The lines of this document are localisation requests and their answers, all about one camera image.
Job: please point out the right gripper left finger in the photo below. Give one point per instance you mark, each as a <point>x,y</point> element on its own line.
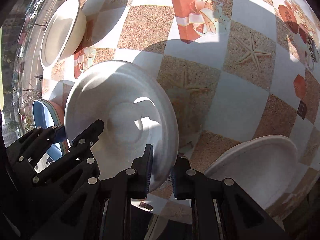
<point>133,182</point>

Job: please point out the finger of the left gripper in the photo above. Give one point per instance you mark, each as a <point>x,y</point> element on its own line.
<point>69,172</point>
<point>26,152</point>

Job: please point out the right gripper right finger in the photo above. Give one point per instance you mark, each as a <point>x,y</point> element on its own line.
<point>221,209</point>

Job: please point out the white foam bowl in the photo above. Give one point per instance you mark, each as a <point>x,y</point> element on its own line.
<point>263,167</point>
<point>63,33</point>
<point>136,111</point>

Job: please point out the patterned checkered tablecloth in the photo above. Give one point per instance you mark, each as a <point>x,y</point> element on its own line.
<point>253,75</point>

